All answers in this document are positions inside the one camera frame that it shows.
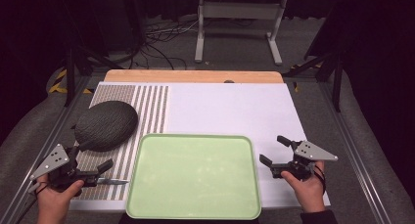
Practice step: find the white metal desk frame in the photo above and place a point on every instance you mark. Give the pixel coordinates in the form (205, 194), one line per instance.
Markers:
(239, 10)

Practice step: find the white table mat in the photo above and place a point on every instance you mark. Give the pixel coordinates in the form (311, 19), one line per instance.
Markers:
(235, 110)

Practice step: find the knife with steel blade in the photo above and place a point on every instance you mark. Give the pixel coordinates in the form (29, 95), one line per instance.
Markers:
(112, 182)

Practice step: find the yellow black floor tape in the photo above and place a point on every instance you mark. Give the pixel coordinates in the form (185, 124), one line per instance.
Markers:
(58, 83)

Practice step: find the grey knitted beanie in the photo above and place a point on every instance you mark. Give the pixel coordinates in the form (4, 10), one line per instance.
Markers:
(106, 124)

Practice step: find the person's left hand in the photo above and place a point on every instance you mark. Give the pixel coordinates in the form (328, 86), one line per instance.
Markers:
(54, 201)

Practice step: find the light green plastic tray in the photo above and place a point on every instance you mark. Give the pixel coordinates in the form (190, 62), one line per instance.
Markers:
(194, 178)

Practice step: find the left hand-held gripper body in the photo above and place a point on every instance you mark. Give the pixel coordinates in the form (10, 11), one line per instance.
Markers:
(52, 162)

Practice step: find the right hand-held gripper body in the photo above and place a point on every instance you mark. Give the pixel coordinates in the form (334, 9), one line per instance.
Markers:
(308, 152)

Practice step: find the person's right hand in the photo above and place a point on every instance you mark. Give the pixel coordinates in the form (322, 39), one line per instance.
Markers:
(306, 191)

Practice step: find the black tripod stand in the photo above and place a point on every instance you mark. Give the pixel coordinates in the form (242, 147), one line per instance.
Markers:
(70, 74)
(336, 80)

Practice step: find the aluminium frame rail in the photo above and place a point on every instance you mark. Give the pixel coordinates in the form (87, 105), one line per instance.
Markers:
(350, 145)
(42, 145)

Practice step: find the brown striped placemat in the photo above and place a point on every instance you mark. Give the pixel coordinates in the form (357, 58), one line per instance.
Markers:
(148, 110)

